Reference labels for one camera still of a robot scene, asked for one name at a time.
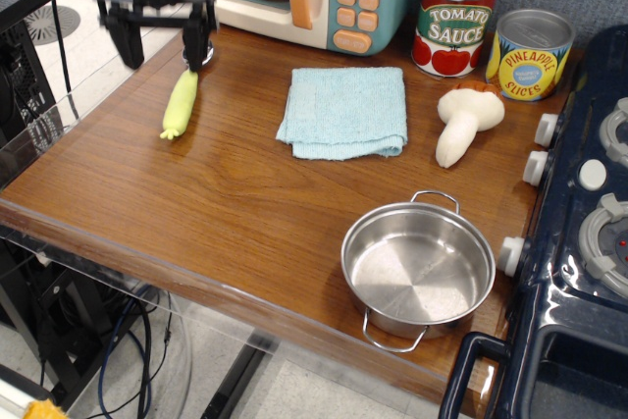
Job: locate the white stove knob upper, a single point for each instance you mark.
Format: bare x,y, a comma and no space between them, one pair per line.
545,129

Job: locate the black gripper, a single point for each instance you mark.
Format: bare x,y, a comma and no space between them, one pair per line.
123,18

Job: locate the pineapple slices can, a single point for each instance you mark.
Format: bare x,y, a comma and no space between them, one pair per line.
529,52

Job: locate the light blue folded cloth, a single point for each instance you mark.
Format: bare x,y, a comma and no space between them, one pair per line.
338,114

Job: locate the white stove knob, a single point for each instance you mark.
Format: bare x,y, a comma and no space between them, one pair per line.
535,167
509,254
545,129

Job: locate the white stove knob lower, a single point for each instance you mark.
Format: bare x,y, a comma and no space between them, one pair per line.
509,254

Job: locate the tomato sauce can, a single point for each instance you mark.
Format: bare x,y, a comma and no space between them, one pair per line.
449,36

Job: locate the white stove knob middle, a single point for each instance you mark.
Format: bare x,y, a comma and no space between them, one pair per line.
535,167

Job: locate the black computer tower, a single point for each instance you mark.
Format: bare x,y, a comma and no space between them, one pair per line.
26,96

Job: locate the grey stove burner upper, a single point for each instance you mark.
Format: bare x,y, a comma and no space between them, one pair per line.
615,149

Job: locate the grey stove burner lower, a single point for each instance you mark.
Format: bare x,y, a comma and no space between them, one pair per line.
602,243

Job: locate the dark blue toy stove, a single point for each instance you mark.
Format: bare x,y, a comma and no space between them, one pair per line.
565,352

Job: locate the silver metal pot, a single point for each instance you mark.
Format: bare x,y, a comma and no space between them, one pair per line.
415,270

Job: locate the grey stove burner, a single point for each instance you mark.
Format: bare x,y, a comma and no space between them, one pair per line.
615,149
602,243

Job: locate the white plush mushroom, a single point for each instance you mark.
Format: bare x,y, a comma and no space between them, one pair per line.
468,108

